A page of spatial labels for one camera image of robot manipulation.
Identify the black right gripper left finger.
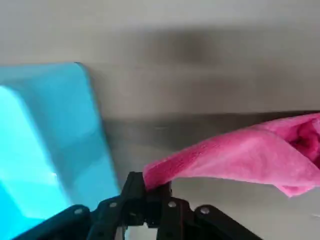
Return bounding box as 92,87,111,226
13,171,149,240

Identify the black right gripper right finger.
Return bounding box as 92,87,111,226
146,180,264,240

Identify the blue plastic storage box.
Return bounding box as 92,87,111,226
0,61,121,240

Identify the pink rag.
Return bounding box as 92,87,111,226
142,112,320,198

